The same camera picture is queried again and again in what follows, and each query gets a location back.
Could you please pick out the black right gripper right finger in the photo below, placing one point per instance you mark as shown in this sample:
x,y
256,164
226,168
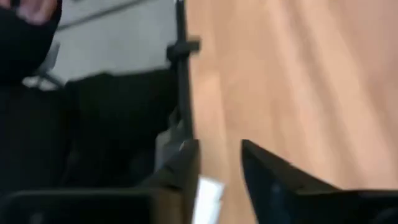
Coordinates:
x,y
280,193

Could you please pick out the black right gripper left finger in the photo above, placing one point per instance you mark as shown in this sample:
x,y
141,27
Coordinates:
x,y
174,199

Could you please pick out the black cabinet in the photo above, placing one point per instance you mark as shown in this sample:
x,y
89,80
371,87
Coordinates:
x,y
109,130

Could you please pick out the person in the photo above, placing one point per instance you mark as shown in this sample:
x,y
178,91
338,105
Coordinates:
x,y
21,46

